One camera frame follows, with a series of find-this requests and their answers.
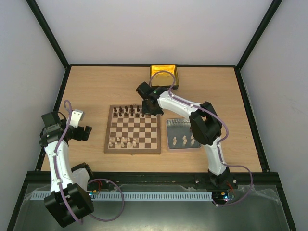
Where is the wooden chess board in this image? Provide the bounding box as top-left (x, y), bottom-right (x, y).
top-left (104, 104), bottom-right (161, 154)

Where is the silver metal tray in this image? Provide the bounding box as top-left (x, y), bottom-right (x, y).
top-left (166, 118), bottom-right (202, 151)

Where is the gold tin box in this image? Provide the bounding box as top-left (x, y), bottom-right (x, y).
top-left (150, 64), bottom-right (179, 90)

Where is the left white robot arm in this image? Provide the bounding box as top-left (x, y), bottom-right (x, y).
top-left (39, 109), bottom-right (94, 227)

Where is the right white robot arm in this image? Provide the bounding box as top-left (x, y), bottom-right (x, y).
top-left (136, 82), bottom-right (230, 189)

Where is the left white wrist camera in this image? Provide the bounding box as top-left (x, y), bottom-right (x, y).
top-left (69, 109), bottom-right (84, 128)

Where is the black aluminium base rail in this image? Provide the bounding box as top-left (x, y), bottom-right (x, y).
top-left (24, 171), bottom-right (282, 191)

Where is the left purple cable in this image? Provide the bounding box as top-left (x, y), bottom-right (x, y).
top-left (54, 100), bottom-right (125, 226)

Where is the white slotted cable duct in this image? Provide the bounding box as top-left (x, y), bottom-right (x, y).
top-left (31, 191), bottom-right (213, 201)

